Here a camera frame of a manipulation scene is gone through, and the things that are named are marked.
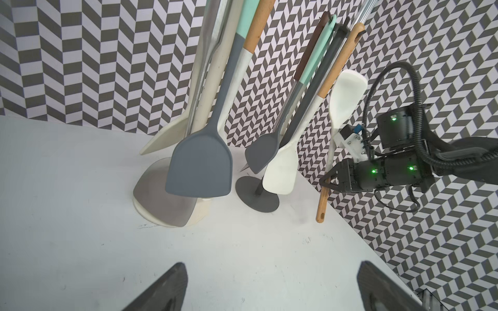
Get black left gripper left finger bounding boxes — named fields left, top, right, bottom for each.
left=123, top=262, right=188, bottom=311

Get grey turner mint handle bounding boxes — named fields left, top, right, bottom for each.
left=165, top=1, right=274, bottom=198

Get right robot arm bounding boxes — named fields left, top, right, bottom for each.
left=319, top=61, right=497, bottom=213

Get cream utensil rack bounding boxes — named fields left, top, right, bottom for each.
left=133, top=1, right=243, bottom=228

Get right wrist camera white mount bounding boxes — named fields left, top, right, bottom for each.
left=333, top=124, right=368, bottom=163

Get grey spoon spatula brown handle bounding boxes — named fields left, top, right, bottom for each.
left=244, top=11, right=331, bottom=174

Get white spatula mint handle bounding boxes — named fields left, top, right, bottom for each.
left=275, top=12, right=337, bottom=136

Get dark grey utensil rack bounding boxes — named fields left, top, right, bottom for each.
left=235, top=0, right=380, bottom=213

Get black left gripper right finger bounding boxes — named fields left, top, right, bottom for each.
left=357, top=261, right=425, bottom=310

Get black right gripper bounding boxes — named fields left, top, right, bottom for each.
left=319, top=150, right=434, bottom=193

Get cream spatula cream handle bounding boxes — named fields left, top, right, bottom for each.
left=140, top=0, right=230, bottom=155

